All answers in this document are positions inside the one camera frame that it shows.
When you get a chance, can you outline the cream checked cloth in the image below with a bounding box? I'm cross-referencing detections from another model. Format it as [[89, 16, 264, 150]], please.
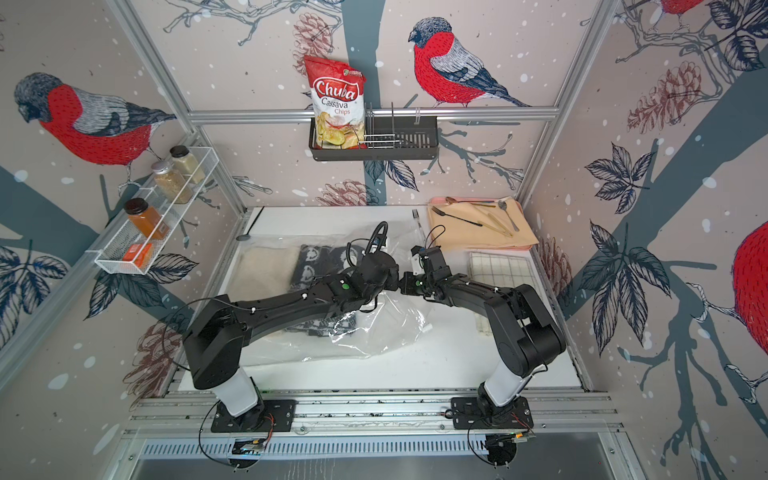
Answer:
[[466, 250, 540, 337]]

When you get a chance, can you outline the clear plastic vacuum bag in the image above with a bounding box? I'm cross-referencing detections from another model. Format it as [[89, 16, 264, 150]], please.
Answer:
[[223, 225, 433, 367]]

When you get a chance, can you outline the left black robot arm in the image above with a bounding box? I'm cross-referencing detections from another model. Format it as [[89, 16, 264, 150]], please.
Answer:
[[183, 251, 399, 417]]

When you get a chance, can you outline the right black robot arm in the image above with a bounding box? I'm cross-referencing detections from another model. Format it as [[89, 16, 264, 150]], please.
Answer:
[[400, 246, 567, 409]]

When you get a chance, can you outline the black white patterned scarf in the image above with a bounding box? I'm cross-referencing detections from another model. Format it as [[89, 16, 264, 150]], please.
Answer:
[[287, 244, 357, 337]]

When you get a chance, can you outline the red Chuba chips bag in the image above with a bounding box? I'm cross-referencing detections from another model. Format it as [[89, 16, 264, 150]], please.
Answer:
[[304, 55, 366, 150]]

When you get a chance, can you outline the silver fork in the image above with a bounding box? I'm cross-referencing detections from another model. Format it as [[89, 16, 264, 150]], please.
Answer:
[[411, 208, 424, 236]]

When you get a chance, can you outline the copper spoon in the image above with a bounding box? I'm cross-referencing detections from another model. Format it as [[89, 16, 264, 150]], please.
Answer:
[[445, 196, 497, 208]]

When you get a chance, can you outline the gold cutlery piece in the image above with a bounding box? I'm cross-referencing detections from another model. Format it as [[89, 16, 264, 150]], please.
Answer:
[[479, 210, 514, 238]]

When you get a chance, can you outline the silver spoon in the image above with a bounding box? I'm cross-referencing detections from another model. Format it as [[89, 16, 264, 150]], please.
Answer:
[[497, 200, 520, 232]]

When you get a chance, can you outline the beige folded cloth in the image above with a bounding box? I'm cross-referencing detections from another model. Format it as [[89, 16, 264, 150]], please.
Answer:
[[225, 247, 299, 301]]

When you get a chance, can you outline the black spoon at edge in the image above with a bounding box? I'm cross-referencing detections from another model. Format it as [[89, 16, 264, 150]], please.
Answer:
[[236, 207, 264, 242]]

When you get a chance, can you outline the tan spice jar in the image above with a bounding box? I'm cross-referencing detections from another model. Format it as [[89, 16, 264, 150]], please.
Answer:
[[151, 160, 193, 204]]

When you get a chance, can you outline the pale green spice jar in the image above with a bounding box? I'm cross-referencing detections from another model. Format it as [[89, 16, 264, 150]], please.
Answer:
[[170, 145, 206, 184]]

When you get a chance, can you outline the small orange box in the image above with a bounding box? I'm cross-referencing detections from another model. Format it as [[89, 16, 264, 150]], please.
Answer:
[[122, 242, 154, 269]]

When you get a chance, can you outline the orange spice jar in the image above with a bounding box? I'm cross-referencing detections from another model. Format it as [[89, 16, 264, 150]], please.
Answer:
[[123, 198, 168, 240]]

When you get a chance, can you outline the black handled spoon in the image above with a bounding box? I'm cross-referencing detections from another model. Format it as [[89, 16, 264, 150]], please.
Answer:
[[430, 206, 484, 228]]

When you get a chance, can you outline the black wall basket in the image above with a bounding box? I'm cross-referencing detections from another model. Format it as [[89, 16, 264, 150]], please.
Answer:
[[308, 104, 439, 162]]

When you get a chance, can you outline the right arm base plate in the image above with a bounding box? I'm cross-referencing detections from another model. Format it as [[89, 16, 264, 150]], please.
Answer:
[[444, 396, 534, 430]]

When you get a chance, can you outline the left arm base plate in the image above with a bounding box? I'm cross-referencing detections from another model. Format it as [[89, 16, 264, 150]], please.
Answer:
[[211, 399, 297, 433]]

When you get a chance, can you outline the clear acrylic wall shelf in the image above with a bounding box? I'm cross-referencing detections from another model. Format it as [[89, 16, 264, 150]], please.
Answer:
[[95, 146, 219, 275]]

